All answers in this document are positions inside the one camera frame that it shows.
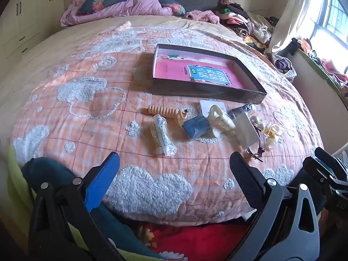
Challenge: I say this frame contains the bag of clothes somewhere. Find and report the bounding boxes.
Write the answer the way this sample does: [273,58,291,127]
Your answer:
[273,56,298,83]

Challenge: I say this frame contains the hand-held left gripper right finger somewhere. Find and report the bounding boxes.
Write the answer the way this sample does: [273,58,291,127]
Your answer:
[229,152,321,261]

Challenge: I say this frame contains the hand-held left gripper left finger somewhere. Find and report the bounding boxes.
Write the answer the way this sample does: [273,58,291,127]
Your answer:
[28,152,125,261]

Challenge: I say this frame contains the pink picture book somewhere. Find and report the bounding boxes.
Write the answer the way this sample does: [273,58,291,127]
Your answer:
[154,56,246,89]

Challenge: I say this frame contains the white beaded bracelet packet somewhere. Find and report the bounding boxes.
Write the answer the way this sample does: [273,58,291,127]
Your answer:
[151,114,178,157]

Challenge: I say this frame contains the small clear packet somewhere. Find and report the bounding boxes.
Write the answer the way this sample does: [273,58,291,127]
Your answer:
[199,100,226,117]

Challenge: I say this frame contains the pink quilt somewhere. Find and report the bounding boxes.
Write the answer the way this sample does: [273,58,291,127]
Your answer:
[60,0,174,27]

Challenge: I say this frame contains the pink fuzzy garment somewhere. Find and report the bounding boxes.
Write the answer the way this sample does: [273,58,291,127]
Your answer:
[186,10,220,24]

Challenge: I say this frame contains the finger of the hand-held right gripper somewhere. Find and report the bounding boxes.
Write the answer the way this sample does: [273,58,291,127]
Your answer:
[314,147,348,181]
[303,156,341,195]

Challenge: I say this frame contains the small blue jewelry box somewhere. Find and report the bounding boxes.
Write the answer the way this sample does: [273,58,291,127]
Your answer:
[182,115,212,139]

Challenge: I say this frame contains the gold jewelry clear packet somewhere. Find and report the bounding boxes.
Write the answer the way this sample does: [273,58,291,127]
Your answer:
[250,115,284,150]

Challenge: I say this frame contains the red floral blanket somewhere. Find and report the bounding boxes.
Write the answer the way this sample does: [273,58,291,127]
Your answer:
[136,221,253,261]

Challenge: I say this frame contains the white earring card packet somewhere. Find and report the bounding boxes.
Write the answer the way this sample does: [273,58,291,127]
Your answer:
[228,107,260,149]

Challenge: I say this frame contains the pile of mixed clothes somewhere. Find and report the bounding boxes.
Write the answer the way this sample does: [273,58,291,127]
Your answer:
[217,0,280,52]

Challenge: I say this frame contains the small black object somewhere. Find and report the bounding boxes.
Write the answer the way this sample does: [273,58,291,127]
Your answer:
[288,38,300,56]

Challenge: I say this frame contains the small dark floral pillow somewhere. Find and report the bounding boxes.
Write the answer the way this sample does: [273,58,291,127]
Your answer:
[160,0,187,16]

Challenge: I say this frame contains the cream hair claw clip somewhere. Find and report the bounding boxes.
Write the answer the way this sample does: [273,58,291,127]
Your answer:
[208,105,236,138]

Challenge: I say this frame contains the clothes on window sill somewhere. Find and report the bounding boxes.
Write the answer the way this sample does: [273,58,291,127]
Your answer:
[298,38,348,101]

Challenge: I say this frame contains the person's teal trouser leg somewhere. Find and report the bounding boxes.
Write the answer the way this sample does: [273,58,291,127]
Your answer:
[22,157,164,260]

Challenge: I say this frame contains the barred window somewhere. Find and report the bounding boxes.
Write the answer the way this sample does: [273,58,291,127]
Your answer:
[310,0,348,74]

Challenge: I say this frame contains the cream wardrobe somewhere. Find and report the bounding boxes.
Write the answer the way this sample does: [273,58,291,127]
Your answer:
[0,0,66,68]

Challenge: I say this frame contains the shallow grey cardboard box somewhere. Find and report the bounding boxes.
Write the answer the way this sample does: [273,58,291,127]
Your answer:
[152,43,267,104]

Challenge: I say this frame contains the cream curtain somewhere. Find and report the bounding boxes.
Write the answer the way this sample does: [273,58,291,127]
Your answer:
[265,0,331,55]

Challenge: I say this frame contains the beige spiral hair tie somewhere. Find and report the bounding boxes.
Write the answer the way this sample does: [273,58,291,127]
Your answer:
[147,105,189,127]

